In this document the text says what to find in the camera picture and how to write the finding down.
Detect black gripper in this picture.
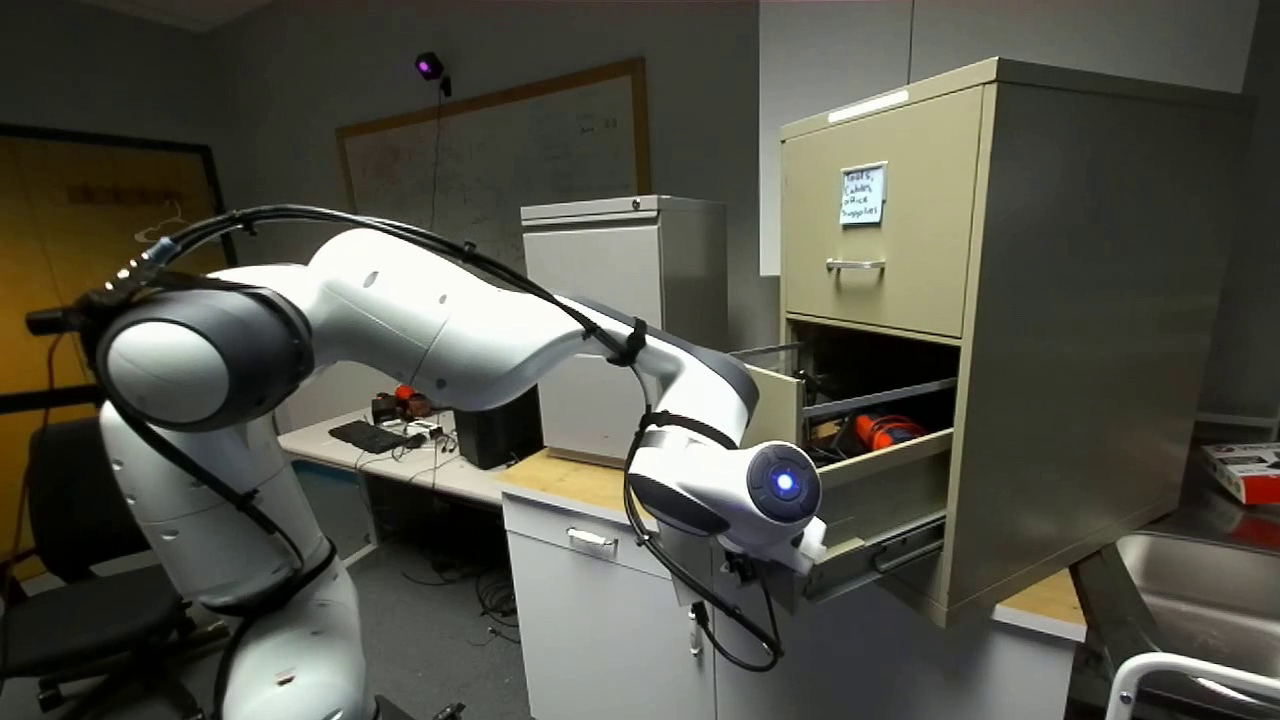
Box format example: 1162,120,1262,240
723,532,821,608

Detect beige drawer without paper label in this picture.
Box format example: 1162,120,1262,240
739,354,965,612

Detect white counter cabinet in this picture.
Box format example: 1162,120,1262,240
496,447,1091,720

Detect black rod in drawer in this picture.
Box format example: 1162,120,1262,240
797,370,965,428

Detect beige drawer with paper label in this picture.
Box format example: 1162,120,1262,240
775,84,993,343

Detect grey lateral file cabinet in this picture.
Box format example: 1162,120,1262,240
515,190,734,462

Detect beige file cabinet body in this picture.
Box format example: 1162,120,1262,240
775,51,1262,634

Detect orange power drill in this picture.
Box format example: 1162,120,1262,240
807,407,931,462

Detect black cube box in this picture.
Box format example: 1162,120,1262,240
450,385,550,474

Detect white desk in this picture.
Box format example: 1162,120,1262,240
278,401,511,572

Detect white paper label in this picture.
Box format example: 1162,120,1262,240
832,155,892,230

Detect red object on desk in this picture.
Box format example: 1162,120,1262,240
370,381,439,428

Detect steel sink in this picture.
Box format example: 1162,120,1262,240
1068,524,1280,720

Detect red and white box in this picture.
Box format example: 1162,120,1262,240
1196,434,1280,512

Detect wood framed whiteboard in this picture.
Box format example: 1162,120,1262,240
333,51,659,270

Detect black office chair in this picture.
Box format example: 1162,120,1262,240
0,415,209,710

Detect yellow door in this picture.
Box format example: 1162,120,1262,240
0,122,234,564

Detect silver counter drawer handle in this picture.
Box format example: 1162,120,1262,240
563,524,624,564

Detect silver handle of labelled drawer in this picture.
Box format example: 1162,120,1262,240
821,251,892,290

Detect white pipe frame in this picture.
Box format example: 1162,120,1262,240
1099,647,1280,720

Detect camera with purple light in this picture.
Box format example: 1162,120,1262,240
410,49,461,101

